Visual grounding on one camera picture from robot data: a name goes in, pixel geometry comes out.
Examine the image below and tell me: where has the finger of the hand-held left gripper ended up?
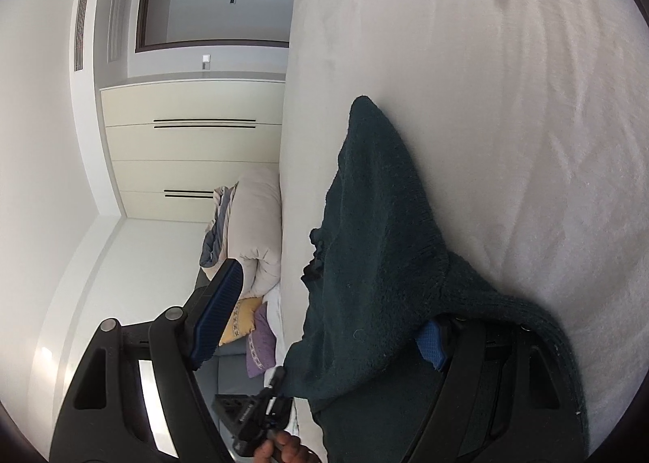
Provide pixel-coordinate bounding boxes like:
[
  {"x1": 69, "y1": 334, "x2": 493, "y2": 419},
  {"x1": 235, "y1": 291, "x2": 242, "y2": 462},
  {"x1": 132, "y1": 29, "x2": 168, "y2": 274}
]
[{"x1": 265, "y1": 366, "x2": 288, "y2": 396}]

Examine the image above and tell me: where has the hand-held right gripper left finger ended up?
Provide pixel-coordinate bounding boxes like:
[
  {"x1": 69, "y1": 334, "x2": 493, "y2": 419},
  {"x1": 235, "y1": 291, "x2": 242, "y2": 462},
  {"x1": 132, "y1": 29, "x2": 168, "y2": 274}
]
[{"x1": 48, "y1": 259, "x2": 245, "y2": 463}]

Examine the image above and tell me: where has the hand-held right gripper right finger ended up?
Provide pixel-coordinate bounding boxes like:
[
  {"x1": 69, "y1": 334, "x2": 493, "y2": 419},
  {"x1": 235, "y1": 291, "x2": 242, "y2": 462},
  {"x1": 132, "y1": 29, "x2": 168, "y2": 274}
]
[{"x1": 400, "y1": 317, "x2": 590, "y2": 463}]

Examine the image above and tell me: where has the dark green towel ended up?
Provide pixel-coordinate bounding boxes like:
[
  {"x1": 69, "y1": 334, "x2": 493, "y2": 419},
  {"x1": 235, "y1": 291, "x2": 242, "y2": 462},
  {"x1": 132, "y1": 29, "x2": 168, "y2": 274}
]
[{"x1": 281, "y1": 95, "x2": 591, "y2": 463}]

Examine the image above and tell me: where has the person's left hand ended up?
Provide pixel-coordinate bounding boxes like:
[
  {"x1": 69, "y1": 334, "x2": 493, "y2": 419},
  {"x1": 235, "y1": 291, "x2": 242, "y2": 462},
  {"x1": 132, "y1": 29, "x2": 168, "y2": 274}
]
[{"x1": 252, "y1": 431, "x2": 321, "y2": 463}]

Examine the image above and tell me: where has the yellow patterned pillow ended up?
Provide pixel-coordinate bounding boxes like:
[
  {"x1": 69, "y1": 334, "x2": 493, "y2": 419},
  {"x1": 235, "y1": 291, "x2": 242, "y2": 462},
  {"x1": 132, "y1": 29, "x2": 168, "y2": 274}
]
[{"x1": 219, "y1": 297, "x2": 263, "y2": 346}]

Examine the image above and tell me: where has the purple patterned pillow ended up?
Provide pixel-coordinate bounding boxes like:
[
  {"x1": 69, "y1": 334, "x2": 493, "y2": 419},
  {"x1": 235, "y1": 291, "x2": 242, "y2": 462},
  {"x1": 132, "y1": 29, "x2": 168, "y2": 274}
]
[{"x1": 246, "y1": 305, "x2": 277, "y2": 377}]

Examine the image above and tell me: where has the grey padded headboard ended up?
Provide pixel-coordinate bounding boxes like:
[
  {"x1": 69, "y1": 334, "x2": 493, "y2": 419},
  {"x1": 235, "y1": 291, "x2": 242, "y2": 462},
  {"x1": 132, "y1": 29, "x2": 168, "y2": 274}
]
[{"x1": 194, "y1": 270, "x2": 269, "y2": 395}]

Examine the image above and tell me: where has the white pillow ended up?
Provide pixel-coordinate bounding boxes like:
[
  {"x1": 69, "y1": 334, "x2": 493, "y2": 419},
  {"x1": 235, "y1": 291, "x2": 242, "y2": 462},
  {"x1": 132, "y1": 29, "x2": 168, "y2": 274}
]
[{"x1": 262, "y1": 285, "x2": 285, "y2": 373}]

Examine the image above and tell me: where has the folded beige duvet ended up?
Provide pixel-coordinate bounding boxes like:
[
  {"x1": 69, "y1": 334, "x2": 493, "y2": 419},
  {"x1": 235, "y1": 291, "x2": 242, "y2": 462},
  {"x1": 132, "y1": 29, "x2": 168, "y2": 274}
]
[{"x1": 199, "y1": 169, "x2": 283, "y2": 299}]

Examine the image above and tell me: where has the cream wardrobe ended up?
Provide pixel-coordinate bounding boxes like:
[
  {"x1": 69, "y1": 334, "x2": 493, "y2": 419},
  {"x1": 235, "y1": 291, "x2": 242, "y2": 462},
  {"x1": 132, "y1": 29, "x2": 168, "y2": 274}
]
[{"x1": 100, "y1": 80, "x2": 287, "y2": 221}]

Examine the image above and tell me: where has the white ceiling air vent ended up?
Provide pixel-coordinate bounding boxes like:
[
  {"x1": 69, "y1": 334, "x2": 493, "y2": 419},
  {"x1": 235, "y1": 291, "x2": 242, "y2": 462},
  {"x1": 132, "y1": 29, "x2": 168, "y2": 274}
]
[
  {"x1": 73, "y1": 0, "x2": 91, "y2": 73},
  {"x1": 107, "y1": 0, "x2": 127, "y2": 62}
]

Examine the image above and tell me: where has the bed with white sheet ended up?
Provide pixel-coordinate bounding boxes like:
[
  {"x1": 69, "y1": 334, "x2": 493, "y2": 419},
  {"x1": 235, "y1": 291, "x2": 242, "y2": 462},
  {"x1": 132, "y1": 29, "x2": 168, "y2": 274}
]
[{"x1": 276, "y1": 0, "x2": 649, "y2": 463}]

